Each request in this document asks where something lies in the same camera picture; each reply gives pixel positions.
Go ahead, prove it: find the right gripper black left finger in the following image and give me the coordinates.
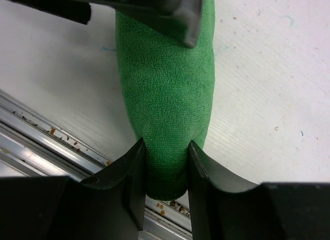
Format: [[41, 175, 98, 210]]
[[1, 140, 146, 239]]

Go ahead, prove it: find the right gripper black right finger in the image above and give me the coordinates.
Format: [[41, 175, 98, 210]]
[[187, 142, 329, 239]]

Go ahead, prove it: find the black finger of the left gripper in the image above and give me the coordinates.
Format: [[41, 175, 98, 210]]
[[7, 0, 91, 25], [87, 0, 203, 48]]

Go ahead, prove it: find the green towel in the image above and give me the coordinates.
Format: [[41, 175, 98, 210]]
[[115, 0, 215, 201]]

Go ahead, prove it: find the aluminium mounting rail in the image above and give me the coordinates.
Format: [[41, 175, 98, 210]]
[[1, 91, 192, 239]]

